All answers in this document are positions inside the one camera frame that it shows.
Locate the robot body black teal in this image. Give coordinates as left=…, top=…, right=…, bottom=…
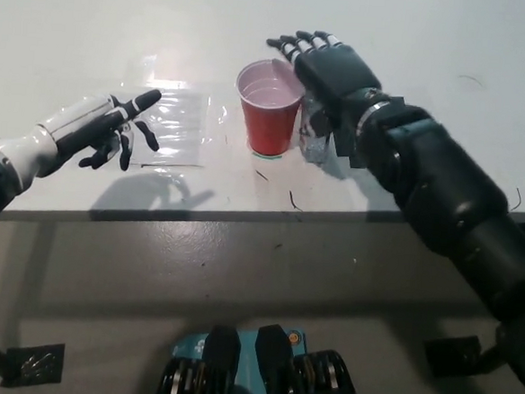
left=153, top=316, right=369, bottom=394

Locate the clear plastic sheet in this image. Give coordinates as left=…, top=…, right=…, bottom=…
left=73, top=77, right=230, bottom=176

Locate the clear hand soap pump bottle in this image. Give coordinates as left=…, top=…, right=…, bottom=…
left=295, top=95, right=336, bottom=166

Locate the red plastic cup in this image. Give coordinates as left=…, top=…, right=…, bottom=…
left=230, top=56, right=308, bottom=159

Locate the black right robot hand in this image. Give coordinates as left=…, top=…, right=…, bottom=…
left=260, top=27, right=387, bottom=141

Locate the black floor tape patch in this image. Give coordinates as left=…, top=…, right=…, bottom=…
left=0, top=339, right=66, bottom=393
left=421, top=332, right=484, bottom=381

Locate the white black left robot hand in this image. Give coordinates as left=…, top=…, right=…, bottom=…
left=31, top=80, right=165, bottom=186

